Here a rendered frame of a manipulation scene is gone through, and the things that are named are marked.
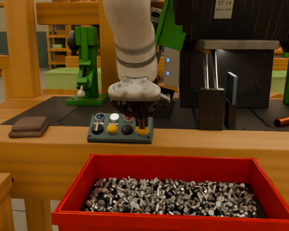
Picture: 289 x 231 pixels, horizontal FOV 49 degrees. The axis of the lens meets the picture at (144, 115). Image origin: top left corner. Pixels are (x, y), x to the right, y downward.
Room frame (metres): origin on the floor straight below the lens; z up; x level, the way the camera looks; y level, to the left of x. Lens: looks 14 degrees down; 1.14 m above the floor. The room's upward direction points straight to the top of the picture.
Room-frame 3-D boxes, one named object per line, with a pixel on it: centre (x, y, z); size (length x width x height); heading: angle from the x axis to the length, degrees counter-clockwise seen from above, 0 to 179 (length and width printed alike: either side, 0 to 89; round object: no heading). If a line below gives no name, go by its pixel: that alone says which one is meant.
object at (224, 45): (0.91, -0.23, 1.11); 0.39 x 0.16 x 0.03; 175
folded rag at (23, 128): (0.78, 0.29, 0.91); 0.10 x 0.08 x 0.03; 6
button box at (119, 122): (0.73, 0.06, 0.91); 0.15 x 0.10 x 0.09; 85
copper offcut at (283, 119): (0.85, -0.40, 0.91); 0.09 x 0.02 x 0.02; 124
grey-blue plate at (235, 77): (0.85, -0.24, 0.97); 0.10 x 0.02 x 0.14; 175
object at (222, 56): (1.14, -0.28, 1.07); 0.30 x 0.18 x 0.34; 85
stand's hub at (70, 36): (1.17, 0.26, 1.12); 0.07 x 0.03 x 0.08; 175
